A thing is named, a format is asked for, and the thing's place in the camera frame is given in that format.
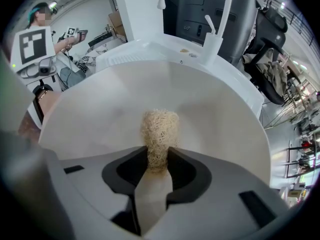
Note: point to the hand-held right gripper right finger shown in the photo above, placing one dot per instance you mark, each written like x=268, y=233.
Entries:
x=195, y=184

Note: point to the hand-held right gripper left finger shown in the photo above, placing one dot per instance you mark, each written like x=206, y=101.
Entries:
x=112, y=181

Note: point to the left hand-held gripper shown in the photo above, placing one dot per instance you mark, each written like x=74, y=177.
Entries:
x=32, y=49

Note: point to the beige fibrous scrubber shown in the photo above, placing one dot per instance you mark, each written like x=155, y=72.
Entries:
x=160, y=134

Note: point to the large white bowl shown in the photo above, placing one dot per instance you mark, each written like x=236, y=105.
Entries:
x=100, y=109

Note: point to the person's brown printed shirt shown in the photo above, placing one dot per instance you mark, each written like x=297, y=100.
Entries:
x=28, y=126

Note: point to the marble patterned counter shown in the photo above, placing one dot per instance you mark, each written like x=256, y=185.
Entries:
x=100, y=55

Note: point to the cardboard box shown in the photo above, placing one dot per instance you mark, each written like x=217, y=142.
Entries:
x=117, y=24

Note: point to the white sink with washboard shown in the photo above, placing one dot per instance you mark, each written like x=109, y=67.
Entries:
x=150, y=49

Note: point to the yellow sticker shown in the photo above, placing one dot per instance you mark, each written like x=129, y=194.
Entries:
x=184, y=50

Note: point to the olive jacket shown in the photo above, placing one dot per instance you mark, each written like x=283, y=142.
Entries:
x=275, y=76

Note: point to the white arched faucet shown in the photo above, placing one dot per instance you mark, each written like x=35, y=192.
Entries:
x=212, y=46

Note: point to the black office chair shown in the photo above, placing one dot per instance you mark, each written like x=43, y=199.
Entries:
x=272, y=34

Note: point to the black balcony railing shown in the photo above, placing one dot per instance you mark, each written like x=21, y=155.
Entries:
x=297, y=19

